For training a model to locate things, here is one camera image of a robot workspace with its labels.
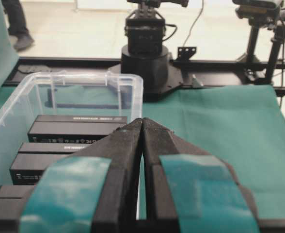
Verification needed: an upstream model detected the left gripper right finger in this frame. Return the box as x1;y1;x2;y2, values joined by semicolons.
142;118;258;233

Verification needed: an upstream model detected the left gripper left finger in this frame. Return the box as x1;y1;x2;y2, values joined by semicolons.
20;118;143;233

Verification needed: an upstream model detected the black box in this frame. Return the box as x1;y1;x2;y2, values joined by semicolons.
0;185;35;233
28;115;127;144
10;143;98;185

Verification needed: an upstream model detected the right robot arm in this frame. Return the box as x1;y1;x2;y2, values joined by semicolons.
110;0;199;101

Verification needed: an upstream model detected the clear plastic storage case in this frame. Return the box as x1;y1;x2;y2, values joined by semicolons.
0;71;143;186

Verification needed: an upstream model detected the green table cloth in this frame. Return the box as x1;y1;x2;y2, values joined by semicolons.
0;83;285;233

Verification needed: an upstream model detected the person legs background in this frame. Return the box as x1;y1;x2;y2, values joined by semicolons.
1;0;34;51

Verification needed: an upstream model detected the black tripod stand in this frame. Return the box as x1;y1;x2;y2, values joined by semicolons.
232;0;285;85

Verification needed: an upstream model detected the black metal frame rail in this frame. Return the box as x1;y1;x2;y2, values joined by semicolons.
3;57;285;101

